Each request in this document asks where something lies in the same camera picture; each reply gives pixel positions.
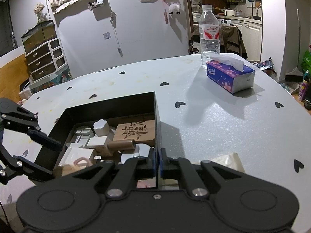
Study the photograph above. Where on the white sheep plush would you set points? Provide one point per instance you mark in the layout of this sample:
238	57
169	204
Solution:
174	8

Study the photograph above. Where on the clear water bottle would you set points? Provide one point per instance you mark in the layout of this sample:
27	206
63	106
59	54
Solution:
209	33

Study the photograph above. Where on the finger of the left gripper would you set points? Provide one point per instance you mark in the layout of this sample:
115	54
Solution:
42	139
32	170

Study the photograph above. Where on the carved wooden block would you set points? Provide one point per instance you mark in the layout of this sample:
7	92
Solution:
143	132

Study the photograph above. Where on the glass fish tank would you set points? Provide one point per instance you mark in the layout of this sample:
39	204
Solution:
39	34

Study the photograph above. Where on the white drawer unit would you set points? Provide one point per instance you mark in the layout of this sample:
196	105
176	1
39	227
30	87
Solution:
46	59

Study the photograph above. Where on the white power adapter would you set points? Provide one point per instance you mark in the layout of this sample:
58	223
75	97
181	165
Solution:
74	152

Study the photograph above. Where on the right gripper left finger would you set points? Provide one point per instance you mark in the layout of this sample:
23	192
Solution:
129	174

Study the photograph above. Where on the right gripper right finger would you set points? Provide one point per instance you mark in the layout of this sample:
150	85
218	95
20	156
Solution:
184	173

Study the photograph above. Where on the small white plug adapter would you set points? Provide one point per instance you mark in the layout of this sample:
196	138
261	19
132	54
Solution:
81	136

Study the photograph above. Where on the white knob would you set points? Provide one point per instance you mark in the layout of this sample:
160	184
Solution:
102	128

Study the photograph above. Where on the black cardboard box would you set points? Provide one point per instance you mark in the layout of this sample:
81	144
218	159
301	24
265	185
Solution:
133	108

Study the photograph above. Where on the purple tissue box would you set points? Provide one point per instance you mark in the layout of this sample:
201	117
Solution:
230	72

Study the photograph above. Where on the wooden stamp with white block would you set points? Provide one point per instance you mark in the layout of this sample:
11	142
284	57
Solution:
106	147

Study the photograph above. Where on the white round tape measure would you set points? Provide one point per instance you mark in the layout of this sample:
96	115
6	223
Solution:
140	150

